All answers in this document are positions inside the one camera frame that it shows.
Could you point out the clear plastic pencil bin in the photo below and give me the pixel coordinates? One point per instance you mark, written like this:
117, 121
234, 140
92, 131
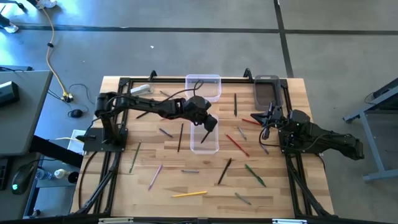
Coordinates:
211, 88

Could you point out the green pencil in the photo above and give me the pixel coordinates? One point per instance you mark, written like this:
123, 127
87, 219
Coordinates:
135, 157

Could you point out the person's shoe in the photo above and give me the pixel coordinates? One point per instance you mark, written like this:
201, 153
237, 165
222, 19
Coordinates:
48, 3
11, 28

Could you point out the black hook bracket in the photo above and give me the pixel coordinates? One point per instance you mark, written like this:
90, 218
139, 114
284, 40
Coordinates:
152, 74
247, 73

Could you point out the grey translucent plastic bin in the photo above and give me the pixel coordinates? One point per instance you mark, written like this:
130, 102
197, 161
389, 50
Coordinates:
267, 93

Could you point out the red pencil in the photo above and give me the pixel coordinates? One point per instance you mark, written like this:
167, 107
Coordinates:
237, 145
248, 121

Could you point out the white silver strip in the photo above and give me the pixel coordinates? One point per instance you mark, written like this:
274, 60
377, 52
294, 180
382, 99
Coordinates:
289, 221
115, 220

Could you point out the yellow coloured pencil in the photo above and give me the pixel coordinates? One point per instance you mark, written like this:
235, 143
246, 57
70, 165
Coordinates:
189, 194

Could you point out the small white bottle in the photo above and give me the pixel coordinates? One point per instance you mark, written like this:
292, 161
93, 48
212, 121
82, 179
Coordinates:
61, 173

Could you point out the dark grey Madisi crayon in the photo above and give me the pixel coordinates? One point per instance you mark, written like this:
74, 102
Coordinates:
190, 171

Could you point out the black round cap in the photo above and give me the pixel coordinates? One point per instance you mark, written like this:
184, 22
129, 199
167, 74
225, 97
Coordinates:
73, 177

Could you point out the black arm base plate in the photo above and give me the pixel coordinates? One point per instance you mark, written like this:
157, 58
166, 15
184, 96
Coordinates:
93, 144

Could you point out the black computer mouse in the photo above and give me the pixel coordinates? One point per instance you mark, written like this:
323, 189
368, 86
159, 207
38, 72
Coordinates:
21, 179

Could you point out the black pen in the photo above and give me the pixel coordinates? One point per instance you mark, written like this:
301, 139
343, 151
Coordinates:
235, 105
205, 137
143, 115
224, 171

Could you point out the black aluminium table frame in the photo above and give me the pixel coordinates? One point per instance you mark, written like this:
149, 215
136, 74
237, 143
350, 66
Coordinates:
168, 80

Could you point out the white paper sheet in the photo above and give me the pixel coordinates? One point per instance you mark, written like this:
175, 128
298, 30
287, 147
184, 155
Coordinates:
76, 146

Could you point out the clear water bottle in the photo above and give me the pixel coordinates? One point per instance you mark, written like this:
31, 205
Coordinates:
43, 175

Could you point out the clear plastic pen bin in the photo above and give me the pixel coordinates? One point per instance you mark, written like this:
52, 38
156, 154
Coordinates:
205, 148

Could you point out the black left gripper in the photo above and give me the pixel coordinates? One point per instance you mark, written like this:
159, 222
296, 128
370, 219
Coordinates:
197, 107

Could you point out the green pen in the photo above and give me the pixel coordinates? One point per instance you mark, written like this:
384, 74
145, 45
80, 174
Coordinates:
255, 175

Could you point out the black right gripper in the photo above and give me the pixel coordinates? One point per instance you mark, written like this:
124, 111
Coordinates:
275, 113

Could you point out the pink pen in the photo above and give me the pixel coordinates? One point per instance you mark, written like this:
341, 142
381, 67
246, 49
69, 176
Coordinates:
155, 177

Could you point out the white grey stapler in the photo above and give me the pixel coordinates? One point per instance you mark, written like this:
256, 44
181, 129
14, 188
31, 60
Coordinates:
141, 89

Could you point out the blue grey metal table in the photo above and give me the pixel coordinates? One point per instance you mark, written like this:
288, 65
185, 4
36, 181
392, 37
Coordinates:
385, 96

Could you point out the black device on desk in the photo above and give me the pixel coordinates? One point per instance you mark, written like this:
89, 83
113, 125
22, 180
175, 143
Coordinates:
7, 93

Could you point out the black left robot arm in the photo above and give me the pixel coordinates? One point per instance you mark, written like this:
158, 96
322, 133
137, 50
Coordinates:
146, 105

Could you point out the grey desk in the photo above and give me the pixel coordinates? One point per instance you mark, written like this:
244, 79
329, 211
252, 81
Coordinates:
25, 124

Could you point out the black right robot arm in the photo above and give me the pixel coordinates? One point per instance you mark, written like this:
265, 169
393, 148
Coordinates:
326, 140

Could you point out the purple blue crayon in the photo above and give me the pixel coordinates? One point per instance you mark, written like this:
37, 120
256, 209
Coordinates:
165, 132
264, 149

